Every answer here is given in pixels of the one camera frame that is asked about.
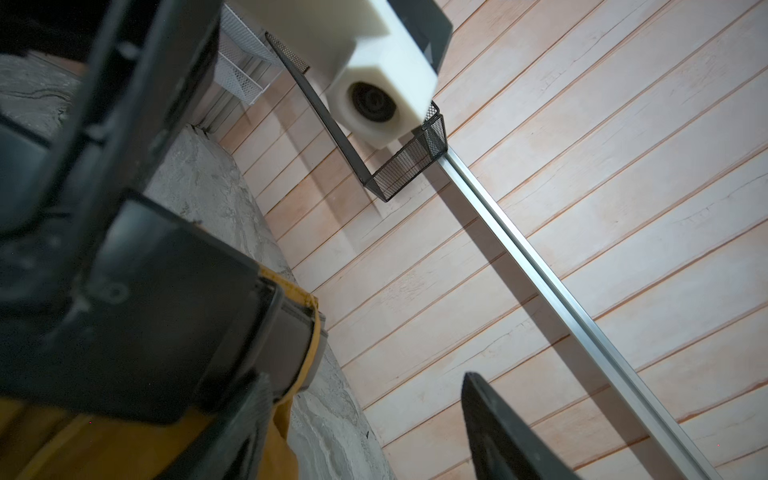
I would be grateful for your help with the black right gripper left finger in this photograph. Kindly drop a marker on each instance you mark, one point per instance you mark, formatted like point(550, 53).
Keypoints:
point(231, 447)

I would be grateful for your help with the black leather belt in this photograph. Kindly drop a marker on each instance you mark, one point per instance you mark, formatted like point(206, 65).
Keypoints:
point(270, 335)

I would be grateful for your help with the aluminium frame rails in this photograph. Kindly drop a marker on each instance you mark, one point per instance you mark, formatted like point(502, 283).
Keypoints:
point(635, 394)

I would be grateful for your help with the white wire mesh shelf rack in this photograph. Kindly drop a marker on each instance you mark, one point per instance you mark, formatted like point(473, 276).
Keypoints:
point(246, 66)

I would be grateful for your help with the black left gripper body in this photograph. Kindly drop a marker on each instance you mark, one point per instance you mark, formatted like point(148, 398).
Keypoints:
point(76, 228)

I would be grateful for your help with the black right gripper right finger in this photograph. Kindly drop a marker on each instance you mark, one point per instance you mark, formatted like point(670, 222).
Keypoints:
point(502, 445)

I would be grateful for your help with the mustard yellow trousers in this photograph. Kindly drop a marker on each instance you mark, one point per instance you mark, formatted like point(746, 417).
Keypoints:
point(150, 444)

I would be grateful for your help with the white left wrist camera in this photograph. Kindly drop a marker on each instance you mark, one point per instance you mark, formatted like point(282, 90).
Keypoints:
point(382, 57)

